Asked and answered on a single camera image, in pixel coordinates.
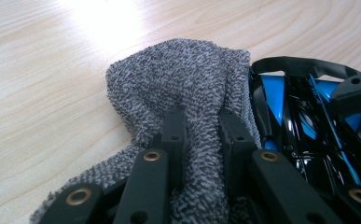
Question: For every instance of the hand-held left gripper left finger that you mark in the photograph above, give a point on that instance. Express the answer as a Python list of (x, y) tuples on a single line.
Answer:
[(176, 140)]

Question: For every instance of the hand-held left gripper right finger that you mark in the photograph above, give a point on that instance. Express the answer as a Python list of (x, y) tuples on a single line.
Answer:
[(235, 149)]

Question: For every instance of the grey towel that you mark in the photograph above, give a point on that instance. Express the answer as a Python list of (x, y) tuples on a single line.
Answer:
[(175, 74)]

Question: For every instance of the blue toy car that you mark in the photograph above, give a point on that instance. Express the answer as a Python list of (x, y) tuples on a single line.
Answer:
[(274, 90)]

